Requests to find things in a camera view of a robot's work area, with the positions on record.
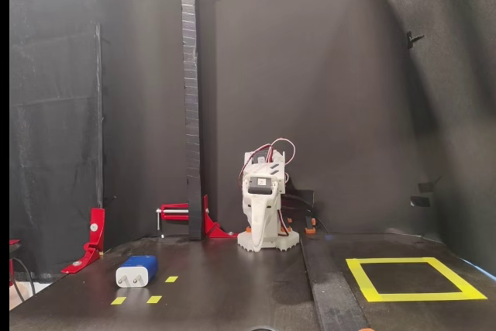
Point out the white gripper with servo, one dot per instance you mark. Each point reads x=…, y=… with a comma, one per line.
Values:
x=260, y=184

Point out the blue white charger plug block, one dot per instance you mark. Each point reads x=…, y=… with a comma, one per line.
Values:
x=135, y=273

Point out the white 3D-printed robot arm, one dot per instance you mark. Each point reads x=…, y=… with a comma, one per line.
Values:
x=271, y=228

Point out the red screw clamp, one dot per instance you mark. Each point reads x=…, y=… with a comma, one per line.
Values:
x=174, y=207

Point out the small yellow tape marker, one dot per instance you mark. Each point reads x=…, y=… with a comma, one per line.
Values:
x=171, y=279
x=154, y=299
x=118, y=300

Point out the black tape piece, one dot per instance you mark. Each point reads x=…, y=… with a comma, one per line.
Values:
x=425, y=187
x=420, y=201

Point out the yellow tape square outline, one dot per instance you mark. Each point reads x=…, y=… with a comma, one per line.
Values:
x=426, y=297

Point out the black fabric curtain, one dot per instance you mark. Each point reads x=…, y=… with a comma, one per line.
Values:
x=54, y=114

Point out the black clip on backdrop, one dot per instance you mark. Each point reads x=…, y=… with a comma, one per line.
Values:
x=412, y=39

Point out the red metal part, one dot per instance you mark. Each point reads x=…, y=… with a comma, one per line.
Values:
x=14, y=242

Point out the red metal corner bracket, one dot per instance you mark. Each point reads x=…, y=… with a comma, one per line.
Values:
x=211, y=226
x=97, y=230

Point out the black flat strip rail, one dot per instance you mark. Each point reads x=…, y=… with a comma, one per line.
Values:
x=329, y=300

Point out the black foam board post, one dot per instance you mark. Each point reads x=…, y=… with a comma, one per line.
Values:
x=191, y=114

